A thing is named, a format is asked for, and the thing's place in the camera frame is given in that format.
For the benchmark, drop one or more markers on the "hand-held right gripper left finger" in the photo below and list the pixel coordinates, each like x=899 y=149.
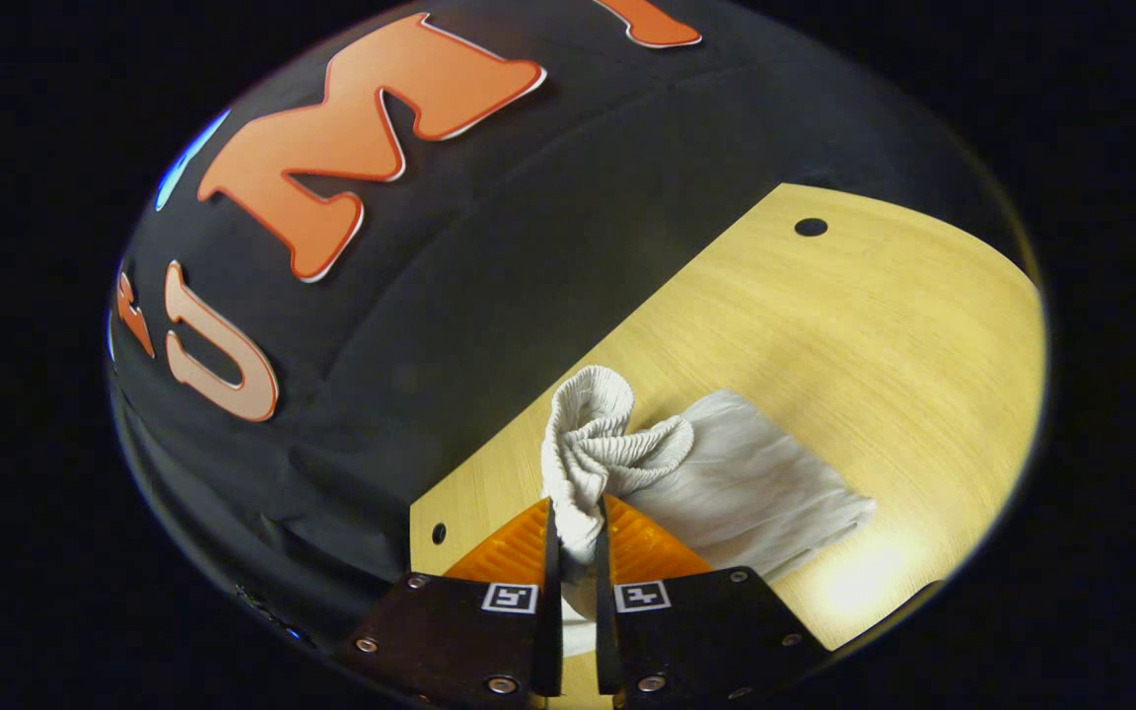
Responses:
x=552 y=631

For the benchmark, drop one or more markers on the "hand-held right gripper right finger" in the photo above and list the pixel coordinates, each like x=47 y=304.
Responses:
x=605 y=641

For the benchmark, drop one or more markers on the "white jeans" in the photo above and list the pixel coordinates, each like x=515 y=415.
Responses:
x=745 y=483

